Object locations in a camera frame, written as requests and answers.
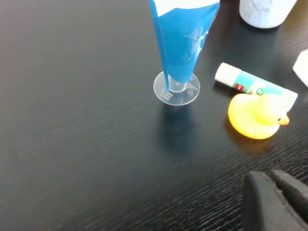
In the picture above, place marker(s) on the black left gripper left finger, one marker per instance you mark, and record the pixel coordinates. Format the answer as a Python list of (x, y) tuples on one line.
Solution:
[(262, 207)]

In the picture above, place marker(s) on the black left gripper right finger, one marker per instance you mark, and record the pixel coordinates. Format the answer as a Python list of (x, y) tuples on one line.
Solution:
[(296, 192)]

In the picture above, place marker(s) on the clear conical cup blue tape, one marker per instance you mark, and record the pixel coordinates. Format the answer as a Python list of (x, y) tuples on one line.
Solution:
[(180, 48)]

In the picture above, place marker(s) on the white foam block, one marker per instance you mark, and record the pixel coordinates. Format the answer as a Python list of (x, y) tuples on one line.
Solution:
[(303, 69)]

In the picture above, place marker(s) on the light blue plastic cup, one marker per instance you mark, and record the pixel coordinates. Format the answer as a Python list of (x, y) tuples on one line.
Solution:
[(264, 14)]

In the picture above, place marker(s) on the yellow rubber duck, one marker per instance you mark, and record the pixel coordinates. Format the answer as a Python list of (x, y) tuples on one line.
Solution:
[(252, 120)]

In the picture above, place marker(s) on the white green glue stick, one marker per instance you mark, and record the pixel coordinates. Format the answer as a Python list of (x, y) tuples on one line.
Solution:
[(240, 79)]

